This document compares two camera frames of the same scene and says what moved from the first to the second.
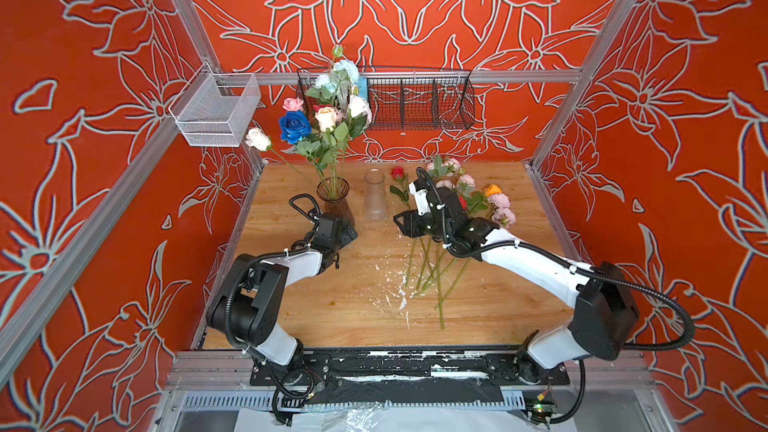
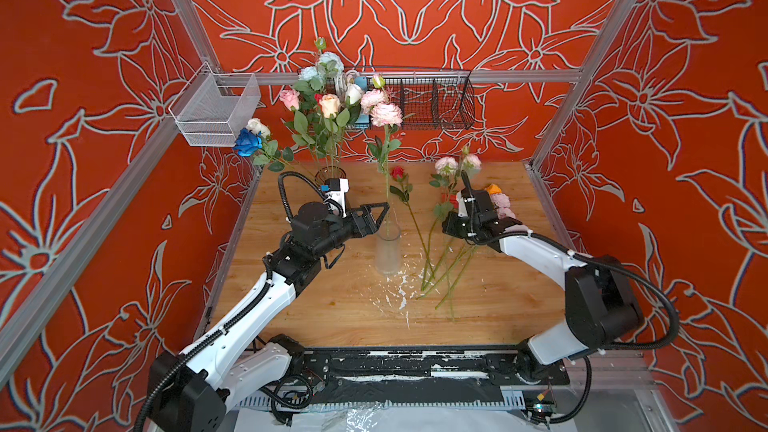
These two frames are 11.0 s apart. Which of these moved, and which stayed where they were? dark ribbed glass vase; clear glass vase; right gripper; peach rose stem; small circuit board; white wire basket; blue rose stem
Moved: dark ribbed glass vase; blue rose stem; right gripper; clear glass vase; peach rose stem
Stayed: white wire basket; small circuit board
